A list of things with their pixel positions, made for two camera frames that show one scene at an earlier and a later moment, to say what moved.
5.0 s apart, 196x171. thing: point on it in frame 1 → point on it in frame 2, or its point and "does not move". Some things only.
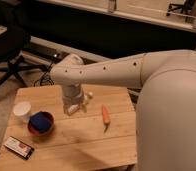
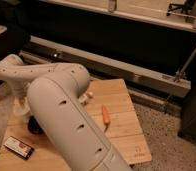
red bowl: [41, 123] does not move
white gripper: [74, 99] → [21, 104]
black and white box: [19, 147] does not move
